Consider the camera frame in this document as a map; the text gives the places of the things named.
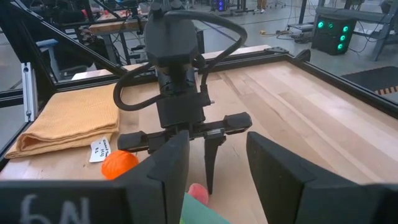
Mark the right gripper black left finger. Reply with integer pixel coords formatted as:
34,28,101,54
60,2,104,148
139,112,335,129
0,129,190,224

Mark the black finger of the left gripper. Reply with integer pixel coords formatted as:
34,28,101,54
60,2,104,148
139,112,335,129
203,128,227,195

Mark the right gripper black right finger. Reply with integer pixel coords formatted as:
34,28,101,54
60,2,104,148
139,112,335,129
246,131,398,224

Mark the pink toy peach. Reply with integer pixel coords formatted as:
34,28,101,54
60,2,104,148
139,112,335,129
187,182,210,206

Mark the ribbed orange toy fruit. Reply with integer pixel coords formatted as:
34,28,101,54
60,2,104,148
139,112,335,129
101,150,140,180

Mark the teal translucent tupperware container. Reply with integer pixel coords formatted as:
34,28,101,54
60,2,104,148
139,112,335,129
179,192,231,224

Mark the white handwritten paper label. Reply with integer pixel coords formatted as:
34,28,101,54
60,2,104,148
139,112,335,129
89,136,112,164

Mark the folded orange cloth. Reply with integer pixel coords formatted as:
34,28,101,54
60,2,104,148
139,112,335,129
4,83,121,159

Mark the wooden background workbench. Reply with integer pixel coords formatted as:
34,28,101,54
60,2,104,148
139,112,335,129
88,17,149,65

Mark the person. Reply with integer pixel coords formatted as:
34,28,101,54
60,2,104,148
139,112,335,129
254,0,269,14

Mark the black hazard-striped floor mat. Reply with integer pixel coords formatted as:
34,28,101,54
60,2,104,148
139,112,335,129
341,65,398,96

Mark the blue background chair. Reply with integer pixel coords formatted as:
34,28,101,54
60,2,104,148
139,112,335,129
36,39,62,80

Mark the black computer with green lights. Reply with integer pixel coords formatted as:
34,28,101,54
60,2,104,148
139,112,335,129
311,17,358,56

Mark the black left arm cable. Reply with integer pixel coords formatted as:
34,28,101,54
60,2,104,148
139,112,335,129
113,10,249,112

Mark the black metal table frame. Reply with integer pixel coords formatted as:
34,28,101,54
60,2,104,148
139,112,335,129
0,0,398,170

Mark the silver aluminium post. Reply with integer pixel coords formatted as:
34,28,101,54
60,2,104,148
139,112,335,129
21,61,39,123

